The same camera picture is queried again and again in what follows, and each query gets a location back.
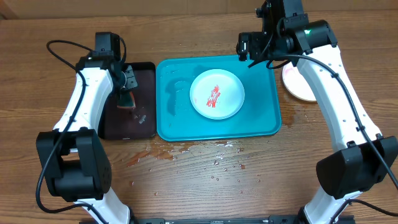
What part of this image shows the green pink sponge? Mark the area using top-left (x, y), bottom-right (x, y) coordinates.
top-left (117, 91), bottom-right (136, 110)

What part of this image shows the white plastic plate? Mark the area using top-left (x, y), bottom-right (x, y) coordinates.
top-left (282, 62), bottom-right (316, 102)

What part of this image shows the light blue plastic plate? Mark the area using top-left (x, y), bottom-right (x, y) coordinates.
top-left (190, 69), bottom-right (245, 120)

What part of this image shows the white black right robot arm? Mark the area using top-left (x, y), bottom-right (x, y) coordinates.
top-left (236, 18), bottom-right (397, 223)

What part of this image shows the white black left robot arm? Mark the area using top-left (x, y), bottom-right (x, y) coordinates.
top-left (35, 56), bottom-right (134, 223)

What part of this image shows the black rectangular tray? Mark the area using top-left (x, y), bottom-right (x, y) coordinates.
top-left (98, 62), bottom-right (156, 140)

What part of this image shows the teal plastic serving tray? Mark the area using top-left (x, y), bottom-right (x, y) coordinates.
top-left (156, 55), bottom-right (282, 141)

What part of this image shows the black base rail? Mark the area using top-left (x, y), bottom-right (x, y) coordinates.
top-left (79, 214), bottom-right (355, 224)

